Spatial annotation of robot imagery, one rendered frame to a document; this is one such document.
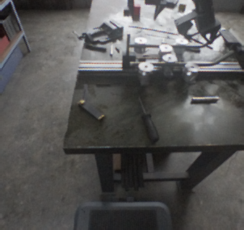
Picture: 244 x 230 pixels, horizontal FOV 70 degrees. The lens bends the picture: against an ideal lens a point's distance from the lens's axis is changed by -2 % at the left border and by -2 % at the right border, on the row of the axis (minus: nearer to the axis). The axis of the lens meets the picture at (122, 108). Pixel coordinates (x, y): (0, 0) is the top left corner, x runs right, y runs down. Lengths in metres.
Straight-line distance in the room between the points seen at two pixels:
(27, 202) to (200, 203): 1.20
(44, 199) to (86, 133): 0.97
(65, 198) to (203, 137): 1.07
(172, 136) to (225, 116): 0.21
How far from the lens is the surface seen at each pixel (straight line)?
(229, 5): 4.41
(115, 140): 0.53
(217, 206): 1.53
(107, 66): 0.71
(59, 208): 1.41
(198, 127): 0.61
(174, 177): 1.24
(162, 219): 1.11
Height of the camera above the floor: 1.34
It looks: 50 degrees down
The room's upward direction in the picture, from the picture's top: 3 degrees clockwise
